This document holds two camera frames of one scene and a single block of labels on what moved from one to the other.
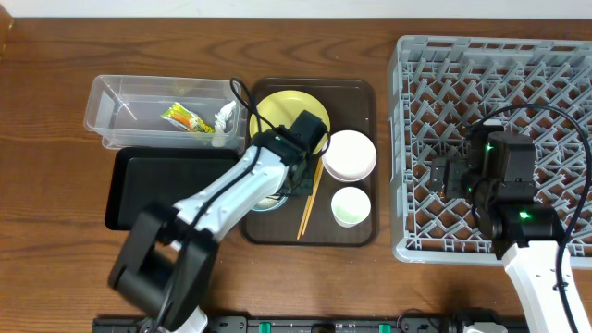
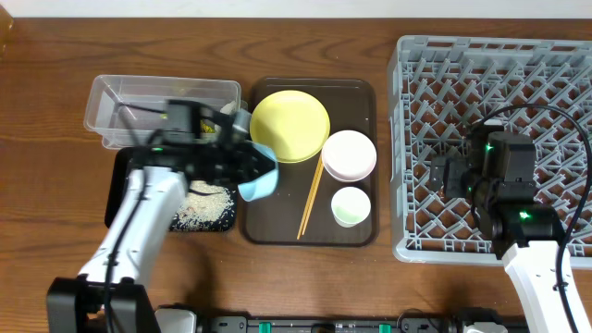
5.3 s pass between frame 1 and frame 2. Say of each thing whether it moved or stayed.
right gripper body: stayed
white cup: stayed
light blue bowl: moved
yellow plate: stayed
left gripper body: moved
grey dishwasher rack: stayed
